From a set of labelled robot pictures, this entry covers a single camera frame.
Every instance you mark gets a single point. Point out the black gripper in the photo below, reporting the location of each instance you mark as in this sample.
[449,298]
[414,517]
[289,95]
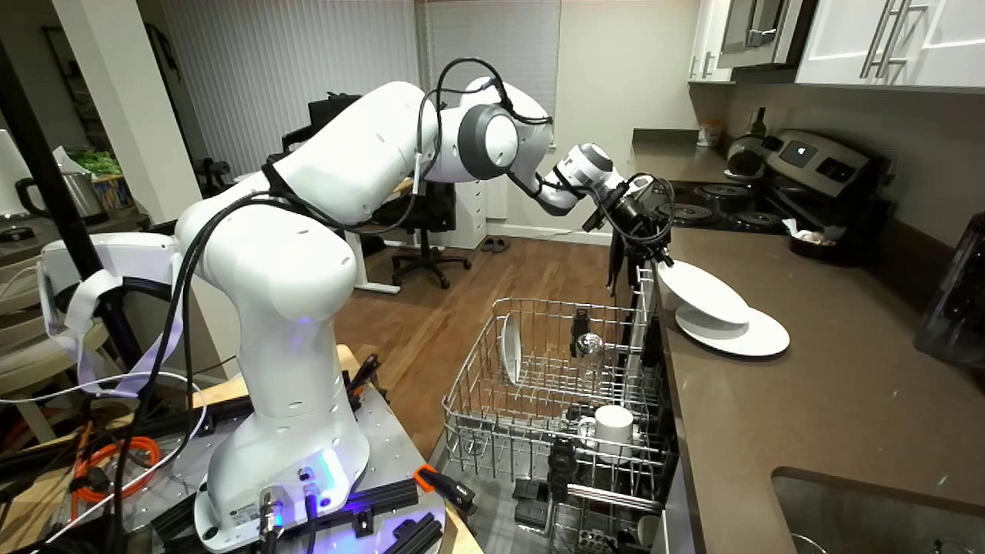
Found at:
[643,211]

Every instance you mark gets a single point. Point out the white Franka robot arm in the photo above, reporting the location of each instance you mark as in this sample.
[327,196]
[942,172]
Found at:
[278,339]

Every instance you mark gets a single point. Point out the black and steel stove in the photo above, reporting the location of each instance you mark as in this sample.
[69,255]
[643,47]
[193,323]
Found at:
[740,204]

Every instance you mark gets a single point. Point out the clear drinking glass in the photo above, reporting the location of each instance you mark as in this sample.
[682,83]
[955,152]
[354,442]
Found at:
[590,347]

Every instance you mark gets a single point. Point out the white mug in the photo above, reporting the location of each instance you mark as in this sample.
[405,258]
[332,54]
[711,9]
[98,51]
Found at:
[612,422]

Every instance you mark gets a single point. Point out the white drawer cabinet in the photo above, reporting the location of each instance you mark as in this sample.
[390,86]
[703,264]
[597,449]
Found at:
[472,216]

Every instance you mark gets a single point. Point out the white upper cabinet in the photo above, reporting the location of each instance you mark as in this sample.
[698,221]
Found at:
[710,40]
[923,40]

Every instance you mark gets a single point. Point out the black office chair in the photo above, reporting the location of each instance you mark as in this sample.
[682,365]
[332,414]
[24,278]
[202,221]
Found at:
[433,211]

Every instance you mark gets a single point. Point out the dark cutlery basket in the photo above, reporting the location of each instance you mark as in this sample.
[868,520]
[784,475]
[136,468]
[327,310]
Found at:
[559,465]

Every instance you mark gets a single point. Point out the steel microwave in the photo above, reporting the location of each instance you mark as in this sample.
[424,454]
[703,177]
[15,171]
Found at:
[757,33]

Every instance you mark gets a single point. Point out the wooden top desk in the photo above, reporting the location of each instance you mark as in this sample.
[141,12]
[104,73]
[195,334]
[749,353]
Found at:
[359,264]

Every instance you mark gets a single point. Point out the orange and black clamp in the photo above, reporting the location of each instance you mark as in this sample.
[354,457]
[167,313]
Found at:
[449,486]

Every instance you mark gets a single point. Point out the metal robot table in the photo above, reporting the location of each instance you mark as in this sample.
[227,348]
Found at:
[396,442]

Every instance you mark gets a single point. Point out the steel kitchen sink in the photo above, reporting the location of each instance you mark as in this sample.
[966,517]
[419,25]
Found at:
[871,517]

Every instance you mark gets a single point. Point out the black computer monitor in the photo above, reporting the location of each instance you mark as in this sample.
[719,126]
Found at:
[330,110]

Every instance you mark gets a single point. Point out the green leafy item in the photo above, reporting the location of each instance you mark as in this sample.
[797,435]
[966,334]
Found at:
[94,164]

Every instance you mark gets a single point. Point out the black stand pole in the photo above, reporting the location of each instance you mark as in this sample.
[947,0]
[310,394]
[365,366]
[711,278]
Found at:
[51,196]

